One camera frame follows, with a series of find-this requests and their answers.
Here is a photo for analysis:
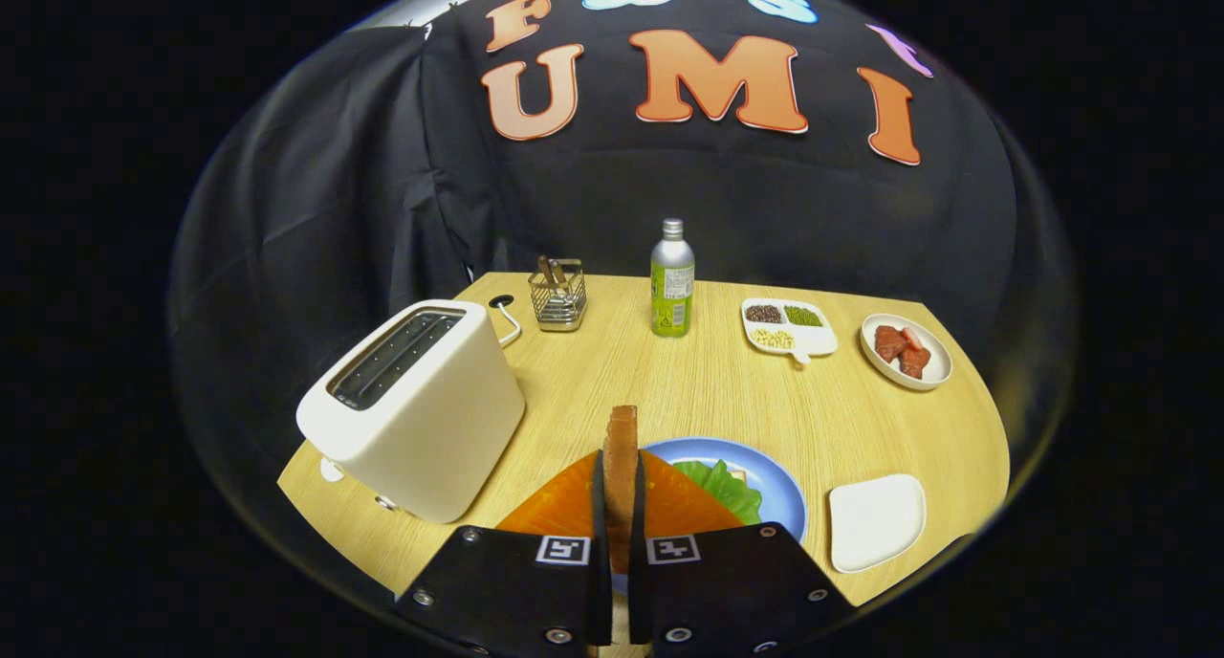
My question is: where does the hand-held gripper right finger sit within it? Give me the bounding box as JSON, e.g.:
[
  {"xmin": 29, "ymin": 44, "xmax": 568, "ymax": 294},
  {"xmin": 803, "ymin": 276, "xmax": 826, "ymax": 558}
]
[{"xmin": 626, "ymin": 450, "xmax": 855, "ymax": 658}]

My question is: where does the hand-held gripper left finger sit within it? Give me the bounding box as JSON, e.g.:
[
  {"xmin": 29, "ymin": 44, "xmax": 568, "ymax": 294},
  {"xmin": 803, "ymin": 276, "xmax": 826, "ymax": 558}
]
[{"xmin": 394, "ymin": 450, "xmax": 613, "ymax": 658}]

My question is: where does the green lettuce leaf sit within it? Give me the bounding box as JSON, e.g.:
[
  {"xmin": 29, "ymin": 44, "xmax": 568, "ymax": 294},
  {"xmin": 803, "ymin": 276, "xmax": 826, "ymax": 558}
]
[{"xmin": 672, "ymin": 460, "xmax": 763, "ymax": 526}]

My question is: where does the toasted bread slice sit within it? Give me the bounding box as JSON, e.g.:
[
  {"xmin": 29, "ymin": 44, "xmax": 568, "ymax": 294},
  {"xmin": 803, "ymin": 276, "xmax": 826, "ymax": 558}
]
[{"xmin": 602, "ymin": 406, "xmax": 640, "ymax": 575}]

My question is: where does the blue round plate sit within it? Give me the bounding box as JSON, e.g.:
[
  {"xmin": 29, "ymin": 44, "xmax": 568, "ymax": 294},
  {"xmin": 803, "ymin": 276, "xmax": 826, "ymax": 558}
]
[{"xmin": 612, "ymin": 437, "xmax": 809, "ymax": 597}]

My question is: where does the white toaster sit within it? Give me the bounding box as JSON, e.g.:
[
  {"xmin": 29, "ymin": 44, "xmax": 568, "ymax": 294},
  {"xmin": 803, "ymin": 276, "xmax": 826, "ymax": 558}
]
[{"xmin": 295, "ymin": 299, "xmax": 526, "ymax": 525}]

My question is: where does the white square plate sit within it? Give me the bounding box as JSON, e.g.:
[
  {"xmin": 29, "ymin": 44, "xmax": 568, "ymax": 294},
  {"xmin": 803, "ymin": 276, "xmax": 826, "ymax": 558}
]
[{"xmin": 828, "ymin": 473, "xmax": 928, "ymax": 575}]

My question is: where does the green metal bottle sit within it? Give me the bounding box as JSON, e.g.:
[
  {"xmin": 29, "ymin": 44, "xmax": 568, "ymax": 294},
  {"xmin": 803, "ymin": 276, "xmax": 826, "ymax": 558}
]
[{"xmin": 650, "ymin": 218, "xmax": 696, "ymax": 339}]

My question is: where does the white divided dish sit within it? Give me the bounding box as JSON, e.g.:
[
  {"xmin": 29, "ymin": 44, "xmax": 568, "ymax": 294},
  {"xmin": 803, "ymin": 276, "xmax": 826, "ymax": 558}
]
[{"xmin": 741, "ymin": 297, "xmax": 839, "ymax": 365}]

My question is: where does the white oval plate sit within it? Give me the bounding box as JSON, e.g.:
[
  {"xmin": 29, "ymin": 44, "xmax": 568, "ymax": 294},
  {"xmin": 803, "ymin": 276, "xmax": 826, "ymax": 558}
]
[{"xmin": 860, "ymin": 314, "xmax": 953, "ymax": 392}]

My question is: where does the black backdrop cloth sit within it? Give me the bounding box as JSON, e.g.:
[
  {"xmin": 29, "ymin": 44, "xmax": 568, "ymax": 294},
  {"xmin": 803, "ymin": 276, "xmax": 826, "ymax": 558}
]
[{"xmin": 170, "ymin": 0, "xmax": 1077, "ymax": 506}]

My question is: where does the wire mesh holder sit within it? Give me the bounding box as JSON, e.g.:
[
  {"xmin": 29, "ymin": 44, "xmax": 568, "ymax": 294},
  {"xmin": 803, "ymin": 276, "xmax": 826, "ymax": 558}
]
[{"xmin": 528, "ymin": 258, "xmax": 588, "ymax": 333}]

